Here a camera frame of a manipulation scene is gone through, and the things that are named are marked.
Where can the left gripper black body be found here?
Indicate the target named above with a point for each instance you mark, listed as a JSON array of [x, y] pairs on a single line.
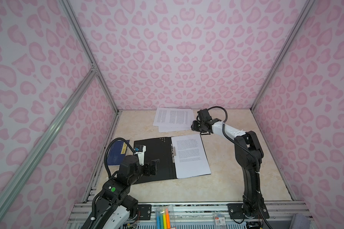
[[145, 169]]

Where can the orange and black folder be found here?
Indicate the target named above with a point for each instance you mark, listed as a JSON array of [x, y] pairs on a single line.
[[162, 149]]

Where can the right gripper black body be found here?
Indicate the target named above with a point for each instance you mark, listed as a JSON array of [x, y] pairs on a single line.
[[198, 126]]

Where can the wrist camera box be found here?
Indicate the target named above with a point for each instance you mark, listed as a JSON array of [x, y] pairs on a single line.
[[203, 116], [140, 153]]

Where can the grey cloth at corner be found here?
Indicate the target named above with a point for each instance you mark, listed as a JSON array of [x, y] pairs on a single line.
[[299, 221]]

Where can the aluminium diagonal frame bar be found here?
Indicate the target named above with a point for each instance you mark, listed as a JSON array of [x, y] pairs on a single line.
[[21, 176]]

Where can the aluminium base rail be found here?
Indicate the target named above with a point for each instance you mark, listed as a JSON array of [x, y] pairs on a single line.
[[199, 215]]

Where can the box of coloured markers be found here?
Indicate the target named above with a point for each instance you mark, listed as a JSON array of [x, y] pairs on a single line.
[[164, 217]]

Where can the aluminium frame corner post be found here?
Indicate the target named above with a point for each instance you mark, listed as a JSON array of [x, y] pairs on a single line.
[[69, 12], [299, 23]]

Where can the aluminium frame corner post left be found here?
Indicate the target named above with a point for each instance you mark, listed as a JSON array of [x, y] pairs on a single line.
[[69, 12]]

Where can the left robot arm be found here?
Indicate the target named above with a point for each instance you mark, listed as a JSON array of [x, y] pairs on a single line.
[[113, 205]]

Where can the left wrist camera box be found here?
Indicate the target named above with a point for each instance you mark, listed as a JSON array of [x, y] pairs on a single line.
[[140, 153]]

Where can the blue paperback book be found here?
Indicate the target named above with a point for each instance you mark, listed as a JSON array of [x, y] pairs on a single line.
[[117, 153]]

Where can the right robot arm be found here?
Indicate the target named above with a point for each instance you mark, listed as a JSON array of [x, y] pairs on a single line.
[[249, 155]]

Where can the aluminium frame corner post right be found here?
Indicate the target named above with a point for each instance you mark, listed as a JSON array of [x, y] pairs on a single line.
[[299, 23]]

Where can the small red white label box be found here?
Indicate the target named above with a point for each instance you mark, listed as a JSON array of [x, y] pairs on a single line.
[[219, 221]]

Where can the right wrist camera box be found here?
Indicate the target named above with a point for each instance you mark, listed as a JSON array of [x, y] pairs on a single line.
[[203, 116]]

